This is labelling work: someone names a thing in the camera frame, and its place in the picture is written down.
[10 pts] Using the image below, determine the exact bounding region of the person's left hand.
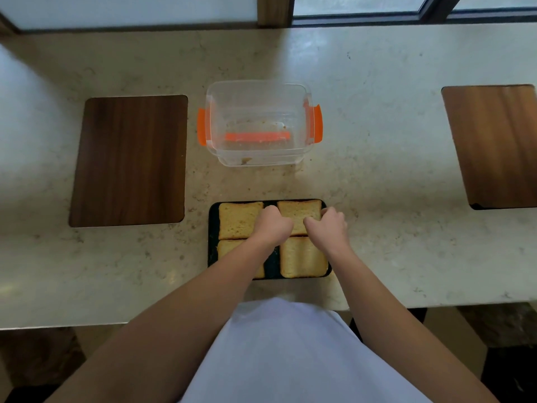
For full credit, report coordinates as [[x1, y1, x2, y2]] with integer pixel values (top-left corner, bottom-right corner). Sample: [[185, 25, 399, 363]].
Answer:
[[247, 205, 294, 252]]

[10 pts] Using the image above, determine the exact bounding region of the person's right hand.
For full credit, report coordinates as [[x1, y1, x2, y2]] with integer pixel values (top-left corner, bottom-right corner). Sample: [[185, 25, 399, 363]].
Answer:
[[303, 207, 351, 256]]

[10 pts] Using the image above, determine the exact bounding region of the golden bread slice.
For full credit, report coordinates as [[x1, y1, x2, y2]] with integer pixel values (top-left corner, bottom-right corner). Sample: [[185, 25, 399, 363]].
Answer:
[[276, 199, 323, 236], [218, 201, 265, 241], [280, 236, 329, 279], [216, 238, 266, 279]]

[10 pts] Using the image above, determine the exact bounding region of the dark green tray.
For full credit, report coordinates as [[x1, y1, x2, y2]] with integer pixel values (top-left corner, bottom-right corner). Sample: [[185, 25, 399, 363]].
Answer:
[[208, 199, 333, 281]]

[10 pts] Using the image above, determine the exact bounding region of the clear container with orange clips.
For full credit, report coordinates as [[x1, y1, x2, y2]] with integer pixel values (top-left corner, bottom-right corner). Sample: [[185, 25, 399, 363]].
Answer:
[[197, 79, 324, 167]]

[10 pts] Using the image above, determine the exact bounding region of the person's right forearm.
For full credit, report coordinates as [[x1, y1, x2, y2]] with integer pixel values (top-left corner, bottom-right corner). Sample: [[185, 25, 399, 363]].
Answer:
[[329, 245, 500, 403]]

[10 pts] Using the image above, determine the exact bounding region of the person's left forearm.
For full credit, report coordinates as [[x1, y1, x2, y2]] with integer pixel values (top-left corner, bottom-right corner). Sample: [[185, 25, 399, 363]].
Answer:
[[44, 237, 276, 403]]

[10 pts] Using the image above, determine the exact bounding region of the person's white shirt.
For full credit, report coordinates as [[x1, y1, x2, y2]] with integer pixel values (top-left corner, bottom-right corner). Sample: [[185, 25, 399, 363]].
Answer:
[[179, 297, 433, 403]]

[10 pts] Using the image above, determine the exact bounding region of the dark wooden table inlay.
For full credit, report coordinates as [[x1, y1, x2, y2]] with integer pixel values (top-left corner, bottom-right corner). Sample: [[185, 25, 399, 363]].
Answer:
[[441, 84, 537, 211], [68, 94, 189, 228]]

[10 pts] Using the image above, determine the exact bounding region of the dark metal window frame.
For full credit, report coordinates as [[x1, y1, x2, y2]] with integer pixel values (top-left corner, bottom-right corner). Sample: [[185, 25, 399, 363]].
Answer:
[[291, 0, 537, 26]]

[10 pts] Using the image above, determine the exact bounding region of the wooden window post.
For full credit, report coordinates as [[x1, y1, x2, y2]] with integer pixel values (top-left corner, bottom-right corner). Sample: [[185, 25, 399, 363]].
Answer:
[[256, 0, 294, 28], [0, 12, 20, 36]]

